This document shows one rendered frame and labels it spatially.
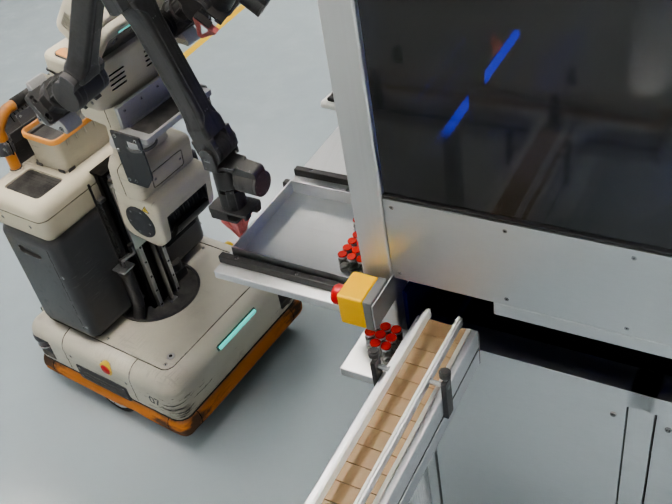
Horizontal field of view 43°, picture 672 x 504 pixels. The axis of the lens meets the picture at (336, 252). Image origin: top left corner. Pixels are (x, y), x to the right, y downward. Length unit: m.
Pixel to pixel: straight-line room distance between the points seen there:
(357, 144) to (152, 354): 1.39
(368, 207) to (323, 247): 0.41
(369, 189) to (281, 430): 1.36
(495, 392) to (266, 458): 1.09
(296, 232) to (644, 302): 0.85
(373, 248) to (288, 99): 2.70
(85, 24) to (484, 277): 0.92
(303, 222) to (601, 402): 0.78
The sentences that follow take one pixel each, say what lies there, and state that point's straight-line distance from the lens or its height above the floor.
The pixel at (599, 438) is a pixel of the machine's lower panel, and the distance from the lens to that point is 1.74.
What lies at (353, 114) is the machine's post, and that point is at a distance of 1.41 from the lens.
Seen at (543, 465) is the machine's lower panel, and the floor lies 0.57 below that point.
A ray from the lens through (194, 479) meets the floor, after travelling 2.69.
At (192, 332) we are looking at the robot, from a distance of 2.69.
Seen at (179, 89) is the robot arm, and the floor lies 1.30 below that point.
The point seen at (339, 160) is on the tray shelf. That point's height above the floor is 0.88.
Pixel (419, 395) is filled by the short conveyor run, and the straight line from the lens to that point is 1.48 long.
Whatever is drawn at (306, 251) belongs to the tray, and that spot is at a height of 0.88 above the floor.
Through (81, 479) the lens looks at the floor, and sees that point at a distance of 2.83.
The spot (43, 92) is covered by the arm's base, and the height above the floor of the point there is 1.22.
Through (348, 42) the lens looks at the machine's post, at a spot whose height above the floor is 1.50.
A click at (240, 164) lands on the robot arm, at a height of 1.12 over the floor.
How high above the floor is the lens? 2.11
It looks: 40 degrees down
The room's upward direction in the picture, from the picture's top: 11 degrees counter-clockwise
